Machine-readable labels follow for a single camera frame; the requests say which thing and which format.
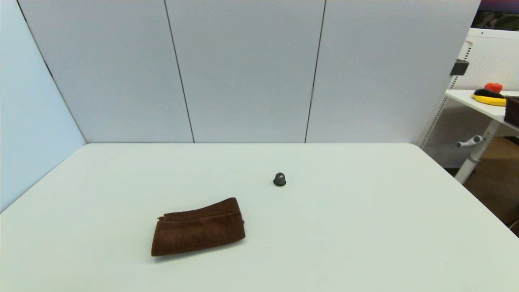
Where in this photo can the dark grey coffee capsule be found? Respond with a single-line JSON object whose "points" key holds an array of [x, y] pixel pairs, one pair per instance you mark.
{"points": [[279, 179]]}

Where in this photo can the folded brown towel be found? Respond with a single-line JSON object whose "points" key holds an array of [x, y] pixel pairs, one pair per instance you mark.
{"points": [[198, 231]]}

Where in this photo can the black clamp block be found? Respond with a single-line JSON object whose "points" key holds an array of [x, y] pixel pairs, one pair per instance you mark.
{"points": [[459, 67]]}

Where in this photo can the white desk leg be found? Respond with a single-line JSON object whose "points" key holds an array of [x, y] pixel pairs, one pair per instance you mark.
{"points": [[476, 156]]}

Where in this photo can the white side desk top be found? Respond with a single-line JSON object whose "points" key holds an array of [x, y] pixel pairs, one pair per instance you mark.
{"points": [[478, 103]]}

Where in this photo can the black object on plate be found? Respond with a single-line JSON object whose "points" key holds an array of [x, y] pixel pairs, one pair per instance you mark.
{"points": [[488, 93]]}

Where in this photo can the yellow plate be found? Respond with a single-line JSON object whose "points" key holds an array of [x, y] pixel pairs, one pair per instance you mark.
{"points": [[490, 101]]}

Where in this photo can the red round object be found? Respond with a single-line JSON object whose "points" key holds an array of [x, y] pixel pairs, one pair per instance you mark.
{"points": [[493, 87]]}

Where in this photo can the white perforated panel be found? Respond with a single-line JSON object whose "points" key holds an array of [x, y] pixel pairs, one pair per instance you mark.
{"points": [[492, 56]]}

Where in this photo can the dark brown basket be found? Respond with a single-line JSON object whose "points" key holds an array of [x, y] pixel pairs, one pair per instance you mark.
{"points": [[512, 111]]}

